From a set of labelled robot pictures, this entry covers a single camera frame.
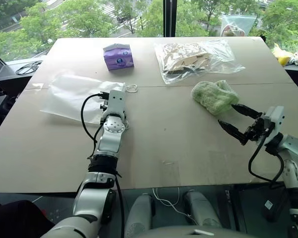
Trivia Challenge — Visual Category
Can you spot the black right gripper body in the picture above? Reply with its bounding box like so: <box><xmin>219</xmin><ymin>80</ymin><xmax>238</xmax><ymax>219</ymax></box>
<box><xmin>241</xmin><ymin>115</ymin><xmax>270</xmax><ymax>147</ymax></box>

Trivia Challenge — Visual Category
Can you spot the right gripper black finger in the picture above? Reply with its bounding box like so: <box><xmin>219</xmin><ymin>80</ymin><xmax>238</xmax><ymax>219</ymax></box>
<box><xmin>218</xmin><ymin>120</ymin><xmax>249</xmax><ymax>146</ymax></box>
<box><xmin>231</xmin><ymin>104</ymin><xmax>264</xmax><ymax>119</ymax></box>

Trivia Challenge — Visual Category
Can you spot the white translucent drawstring bag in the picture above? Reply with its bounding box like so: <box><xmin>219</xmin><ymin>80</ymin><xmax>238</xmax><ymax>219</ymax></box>
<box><xmin>39</xmin><ymin>74</ymin><xmax>139</xmax><ymax>126</ymax></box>

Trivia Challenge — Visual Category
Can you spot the green terry towel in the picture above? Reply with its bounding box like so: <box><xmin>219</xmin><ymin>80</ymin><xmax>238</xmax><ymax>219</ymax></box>
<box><xmin>191</xmin><ymin>79</ymin><xmax>240</xmax><ymax>117</ymax></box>

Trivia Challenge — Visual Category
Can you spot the clear bag of wooden pieces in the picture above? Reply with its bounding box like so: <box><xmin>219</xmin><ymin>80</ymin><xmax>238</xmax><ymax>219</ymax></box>
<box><xmin>153</xmin><ymin>38</ymin><xmax>246</xmax><ymax>85</ymax></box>

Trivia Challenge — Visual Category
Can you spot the clear bag with soft toys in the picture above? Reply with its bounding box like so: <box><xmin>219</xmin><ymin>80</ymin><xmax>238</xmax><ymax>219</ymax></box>
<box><xmin>221</xmin><ymin>14</ymin><xmax>257</xmax><ymax>38</ymax></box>

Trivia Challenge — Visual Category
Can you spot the purple tissue pack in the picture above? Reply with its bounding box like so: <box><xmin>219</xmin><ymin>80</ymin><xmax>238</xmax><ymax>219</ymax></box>
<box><xmin>103</xmin><ymin>43</ymin><xmax>136</xmax><ymax>72</ymax></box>

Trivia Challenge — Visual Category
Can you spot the yellow soft object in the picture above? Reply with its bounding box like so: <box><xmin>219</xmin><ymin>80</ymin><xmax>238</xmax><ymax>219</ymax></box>
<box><xmin>272</xmin><ymin>43</ymin><xmax>294</xmax><ymax>66</ymax></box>

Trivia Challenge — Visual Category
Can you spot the black box with white label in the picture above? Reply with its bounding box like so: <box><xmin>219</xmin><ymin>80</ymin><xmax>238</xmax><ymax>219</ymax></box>
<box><xmin>261</xmin><ymin>190</ymin><xmax>293</xmax><ymax>220</ymax></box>

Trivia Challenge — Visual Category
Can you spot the grey right robot leg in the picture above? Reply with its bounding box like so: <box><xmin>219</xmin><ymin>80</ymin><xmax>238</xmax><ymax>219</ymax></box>
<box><xmin>182</xmin><ymin>189</ymin><xmax>223</xmax><ymax>229</ymax></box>

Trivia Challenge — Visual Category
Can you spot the grey robot leg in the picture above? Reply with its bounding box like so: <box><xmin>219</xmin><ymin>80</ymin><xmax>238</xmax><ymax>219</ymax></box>
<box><xmin>182</xmin><ymin>189</ymin><xmax>223</xmax><ymax>229</ymax></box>
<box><xmin>124</xmin><ymin>193</ymin><xmax>156</xmax><ymax>238</ymax></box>

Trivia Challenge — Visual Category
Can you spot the grey robot torso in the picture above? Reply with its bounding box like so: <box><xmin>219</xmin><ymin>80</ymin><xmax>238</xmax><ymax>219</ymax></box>
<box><xmin>138</xmin><ymin>224</ymin><xmax>244</xmax><ymax>238</ymax></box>

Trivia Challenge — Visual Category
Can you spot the grey left robot leg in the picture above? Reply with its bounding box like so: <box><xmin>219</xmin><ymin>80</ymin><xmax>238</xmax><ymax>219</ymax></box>
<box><xmin>124</xmin><ymin>193</ymin><xmax>156</xmax><ymax>238</ymax></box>

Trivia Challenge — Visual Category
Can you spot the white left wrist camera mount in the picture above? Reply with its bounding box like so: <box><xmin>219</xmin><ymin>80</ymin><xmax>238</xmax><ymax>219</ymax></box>
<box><xmin>104</xmin><ymin>89</ymin><xmax>127</xmax><ymax>117</ymax></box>

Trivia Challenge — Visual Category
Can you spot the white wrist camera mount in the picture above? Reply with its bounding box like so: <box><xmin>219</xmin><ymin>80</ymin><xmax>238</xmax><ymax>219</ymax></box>
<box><xmin>104</xmin><ymin>89</ymin><xmax>127</xmax><ymax>117</ymax></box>
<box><xmin>262</xmin><ymin>106</ymin><xmax>286</xmax><ymax>136</ymax></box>

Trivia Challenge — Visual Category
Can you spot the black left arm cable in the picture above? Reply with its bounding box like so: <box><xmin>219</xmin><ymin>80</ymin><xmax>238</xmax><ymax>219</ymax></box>
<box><xmin>80</xmin><ymin>91</ymin><xmax>126</xmax><ymax>234</ymax></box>

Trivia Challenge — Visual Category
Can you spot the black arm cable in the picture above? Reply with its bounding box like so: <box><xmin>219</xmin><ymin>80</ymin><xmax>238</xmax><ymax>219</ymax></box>
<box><xmin>248</xmin><ymin>135</ymin><xmax>285</xmax><ymax>189</ymax></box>
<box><xmin>80</xmin><ymin>91</ymin><xmax>126</xmax><ymax>234</ymax></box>

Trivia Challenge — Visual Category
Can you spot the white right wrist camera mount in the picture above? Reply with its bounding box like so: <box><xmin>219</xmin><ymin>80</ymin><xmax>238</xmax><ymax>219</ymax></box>
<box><xmin>262</xmin><ymin>106</ymin><xmax>286</xmax><ymax>136</ymax></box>

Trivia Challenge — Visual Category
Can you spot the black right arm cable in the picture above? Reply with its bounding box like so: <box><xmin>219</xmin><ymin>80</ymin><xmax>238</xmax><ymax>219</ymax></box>
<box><xmin>248</xmin><ymin>135</ymin><xmax>285</xmax><ymax>189</ymax></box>

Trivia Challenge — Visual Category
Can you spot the thin black coiled cable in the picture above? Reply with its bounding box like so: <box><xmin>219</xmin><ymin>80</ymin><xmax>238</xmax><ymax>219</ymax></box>
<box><xmin>15</xmin><ymin>60</ymin><xmax>44</xmax><ymax>76</ymax></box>

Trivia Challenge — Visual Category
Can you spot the thin white cord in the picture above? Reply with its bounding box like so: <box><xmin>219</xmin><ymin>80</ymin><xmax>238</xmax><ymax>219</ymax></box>
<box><xmin>152</xmin><ymin>187</ymin><xmax>197</xmax><ymax>225</ymax></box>

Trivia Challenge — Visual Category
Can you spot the black window frame post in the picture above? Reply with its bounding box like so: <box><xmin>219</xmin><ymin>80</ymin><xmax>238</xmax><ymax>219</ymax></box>
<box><xmin>162</xmin><ymin>0</ymin><xmax>178</xmax><ymax>38</ymax></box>

